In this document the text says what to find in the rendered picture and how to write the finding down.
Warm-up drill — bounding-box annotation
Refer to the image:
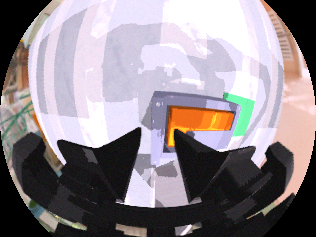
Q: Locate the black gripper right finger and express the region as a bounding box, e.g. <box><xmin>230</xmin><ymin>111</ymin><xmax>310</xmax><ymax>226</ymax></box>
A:
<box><xmin>173</xmin><ymin>129</ymin><xmax>256</xmax><ymax>204</ymax></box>

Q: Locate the orange l-shaped part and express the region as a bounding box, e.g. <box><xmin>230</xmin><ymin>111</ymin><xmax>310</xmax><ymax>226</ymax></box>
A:
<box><xmin>166</xmin><ymin>105</ymin><xmax>234</xmax><ymax>147</ymax></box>

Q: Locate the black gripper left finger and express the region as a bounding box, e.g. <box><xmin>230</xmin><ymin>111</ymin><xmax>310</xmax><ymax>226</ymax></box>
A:
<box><xmin>57</xmin><ymin>127</ymin><xmax>142</xmax><ymax>203</ymax></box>

